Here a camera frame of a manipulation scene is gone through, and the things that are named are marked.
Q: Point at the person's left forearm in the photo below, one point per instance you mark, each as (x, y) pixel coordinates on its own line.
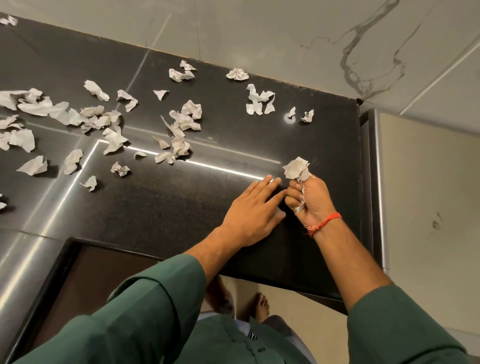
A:
(213, 251)

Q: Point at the silver dishwasher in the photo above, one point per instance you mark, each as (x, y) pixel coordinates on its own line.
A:
(423, 187)

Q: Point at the person's right hand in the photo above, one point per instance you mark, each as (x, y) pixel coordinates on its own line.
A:
(317, 202)

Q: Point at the green shirt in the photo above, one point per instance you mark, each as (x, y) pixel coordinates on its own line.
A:
(131, 322)

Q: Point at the orange thread wristband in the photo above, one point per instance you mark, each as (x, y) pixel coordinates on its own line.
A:
(326, 221)

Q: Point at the white paper scraps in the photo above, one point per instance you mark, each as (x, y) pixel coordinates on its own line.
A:
(112, 142)

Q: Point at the person's left hand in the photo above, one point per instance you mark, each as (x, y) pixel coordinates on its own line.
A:
(251, 217)

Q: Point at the person's right forearm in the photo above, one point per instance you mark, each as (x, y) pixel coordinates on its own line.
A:
(348, 262)

